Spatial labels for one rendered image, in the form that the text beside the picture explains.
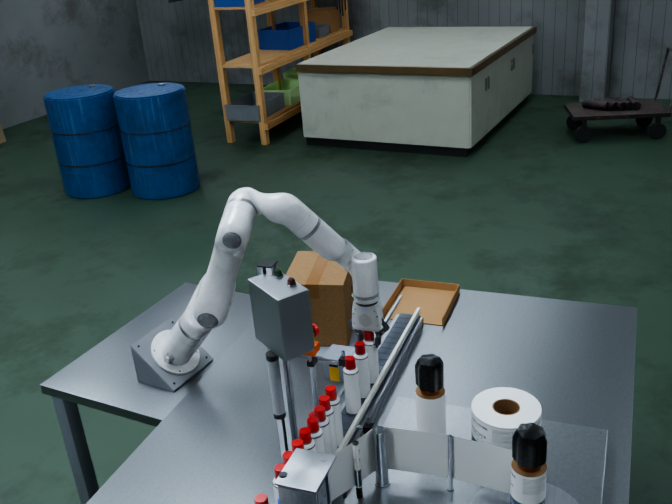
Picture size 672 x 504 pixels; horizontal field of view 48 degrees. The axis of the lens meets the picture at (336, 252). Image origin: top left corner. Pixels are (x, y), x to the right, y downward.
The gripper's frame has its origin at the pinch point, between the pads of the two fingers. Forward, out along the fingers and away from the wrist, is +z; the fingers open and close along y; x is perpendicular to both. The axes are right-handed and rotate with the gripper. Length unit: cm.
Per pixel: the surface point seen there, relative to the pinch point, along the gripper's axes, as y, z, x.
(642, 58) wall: 83, 57, 782
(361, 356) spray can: 0.8, -0.2, -10.6
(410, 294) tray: -7, 21, 73
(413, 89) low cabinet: -130, 36, 526
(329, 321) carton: -23.8, 7.9, 21.8
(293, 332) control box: -2, -32, -51
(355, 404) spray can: 1.1, 12.1, -20.1
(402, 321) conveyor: -1.2, 16.4, 42.0
